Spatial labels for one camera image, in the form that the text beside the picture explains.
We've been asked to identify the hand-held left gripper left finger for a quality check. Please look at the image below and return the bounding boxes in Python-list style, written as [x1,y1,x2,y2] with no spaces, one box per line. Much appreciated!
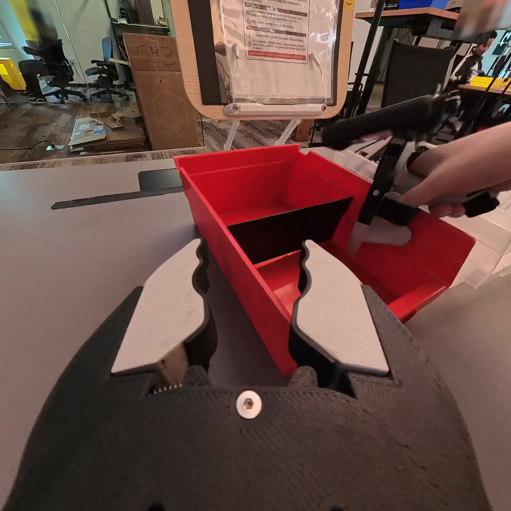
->
[110,237,219,376]

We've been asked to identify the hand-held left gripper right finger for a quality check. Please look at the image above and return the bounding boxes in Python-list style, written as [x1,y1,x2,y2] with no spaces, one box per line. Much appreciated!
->
[288,240,390,390]

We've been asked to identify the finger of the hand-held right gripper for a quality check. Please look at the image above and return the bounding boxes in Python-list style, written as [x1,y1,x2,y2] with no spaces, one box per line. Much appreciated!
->
[347,221,370,257]
[364,219,413,247]

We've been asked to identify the clear plastic bin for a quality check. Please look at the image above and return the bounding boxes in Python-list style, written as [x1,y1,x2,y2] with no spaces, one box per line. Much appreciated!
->
[343,149,511,289]

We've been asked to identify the red plastic bin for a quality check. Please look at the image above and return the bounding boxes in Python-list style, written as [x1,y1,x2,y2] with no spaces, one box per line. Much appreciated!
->
[174,144,476,378]

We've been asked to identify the person's right forearm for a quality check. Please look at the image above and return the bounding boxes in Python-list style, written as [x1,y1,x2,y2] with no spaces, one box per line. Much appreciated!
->
[479,121,511,188]

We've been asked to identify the person's right hand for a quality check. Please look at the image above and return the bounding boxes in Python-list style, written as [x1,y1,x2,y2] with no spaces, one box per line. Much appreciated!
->
[399,130,498,220]

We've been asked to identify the black high-back chair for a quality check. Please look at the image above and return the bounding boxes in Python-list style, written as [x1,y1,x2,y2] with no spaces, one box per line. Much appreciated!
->
[381,40,456,109]

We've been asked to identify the black bin divider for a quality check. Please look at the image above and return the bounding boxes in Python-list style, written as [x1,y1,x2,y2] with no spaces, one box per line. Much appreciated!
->
[228,196,354,264]

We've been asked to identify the flattened cardboard sheets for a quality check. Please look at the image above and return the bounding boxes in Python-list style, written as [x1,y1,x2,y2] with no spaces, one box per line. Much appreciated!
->
[67,112,147,155]

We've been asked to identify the tall cardboard box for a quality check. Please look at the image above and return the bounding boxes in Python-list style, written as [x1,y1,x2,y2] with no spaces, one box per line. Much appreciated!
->
[122,32,200,151]

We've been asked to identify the black office chair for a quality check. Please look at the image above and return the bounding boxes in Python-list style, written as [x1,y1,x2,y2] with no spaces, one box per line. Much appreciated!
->
[18,38,88,104]
[85,37,131,101]

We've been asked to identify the yellow cabinet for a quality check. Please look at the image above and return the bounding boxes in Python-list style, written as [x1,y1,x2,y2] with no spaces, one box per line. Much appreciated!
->
[0,57,26,92]

